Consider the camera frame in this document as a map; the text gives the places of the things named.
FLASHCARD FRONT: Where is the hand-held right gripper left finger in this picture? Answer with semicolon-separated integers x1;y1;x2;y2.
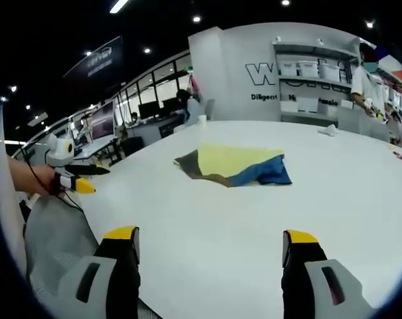
56;225;142;319

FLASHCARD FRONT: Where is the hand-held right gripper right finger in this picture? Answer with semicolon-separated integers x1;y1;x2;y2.
280;229;381;319

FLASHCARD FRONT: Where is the blue garment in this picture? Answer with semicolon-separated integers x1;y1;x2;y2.
227;154;293;187

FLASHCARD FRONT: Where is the yellow template sheet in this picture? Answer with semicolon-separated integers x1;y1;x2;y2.
196;143;285;176

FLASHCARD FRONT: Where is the person's left hand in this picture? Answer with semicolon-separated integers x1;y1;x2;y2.
30;164;60;197

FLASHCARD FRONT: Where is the black office chair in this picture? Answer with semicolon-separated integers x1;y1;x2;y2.
120;135;146;160

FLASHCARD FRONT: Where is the large computer monitor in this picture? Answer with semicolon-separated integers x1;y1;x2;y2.
90;100;117;141

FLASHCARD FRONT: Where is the person's white sleeve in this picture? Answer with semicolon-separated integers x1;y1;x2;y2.
0;108;28;270

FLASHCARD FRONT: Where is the black computer monitor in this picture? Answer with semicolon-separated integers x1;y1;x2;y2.
161;97;181;114
138;101;162;119

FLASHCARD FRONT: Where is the brown cloth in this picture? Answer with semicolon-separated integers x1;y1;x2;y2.
173;149;235;189

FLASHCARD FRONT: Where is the dark hanging sign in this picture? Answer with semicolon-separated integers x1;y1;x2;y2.
62;35;124;79

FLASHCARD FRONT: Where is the white object on table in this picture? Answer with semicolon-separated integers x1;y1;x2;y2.
316;124;340;138

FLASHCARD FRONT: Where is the grey partition panel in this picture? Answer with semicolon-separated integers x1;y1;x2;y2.
337;106;391;143

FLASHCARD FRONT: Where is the grey shelf with storage boxes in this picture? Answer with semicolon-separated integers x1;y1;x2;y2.
272;37;363;123

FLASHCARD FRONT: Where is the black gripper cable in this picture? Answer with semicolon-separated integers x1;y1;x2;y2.
17;141;85;215

